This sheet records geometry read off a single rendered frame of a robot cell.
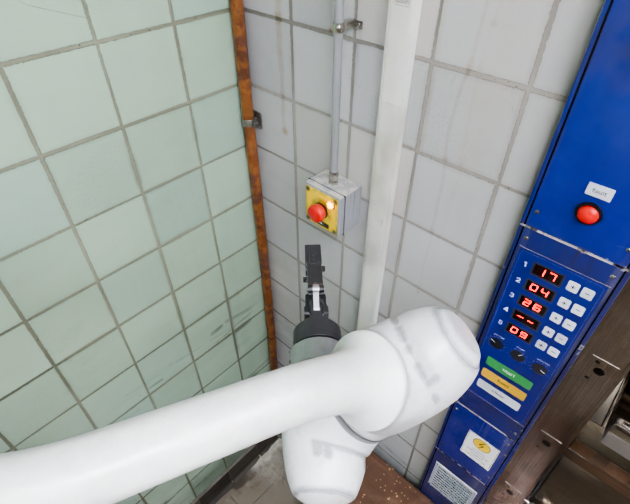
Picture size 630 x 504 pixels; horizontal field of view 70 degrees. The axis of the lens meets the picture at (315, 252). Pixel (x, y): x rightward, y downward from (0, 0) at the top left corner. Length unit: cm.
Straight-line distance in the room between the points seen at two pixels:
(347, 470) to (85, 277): 71
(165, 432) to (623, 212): 59
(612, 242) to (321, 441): 46
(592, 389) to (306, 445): 56
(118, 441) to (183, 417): 5
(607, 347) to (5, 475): 80
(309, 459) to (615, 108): 54
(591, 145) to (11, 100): 84
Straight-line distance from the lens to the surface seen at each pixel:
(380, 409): 47
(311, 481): 57
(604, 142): 67
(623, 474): 109
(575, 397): 99
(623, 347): 87
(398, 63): 78
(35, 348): 113
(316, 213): 93
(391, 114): 82
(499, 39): 72
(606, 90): 66
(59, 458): 43
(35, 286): 104
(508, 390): 100
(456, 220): 85
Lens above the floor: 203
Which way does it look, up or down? 42 degrees down
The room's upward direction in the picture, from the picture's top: straight up
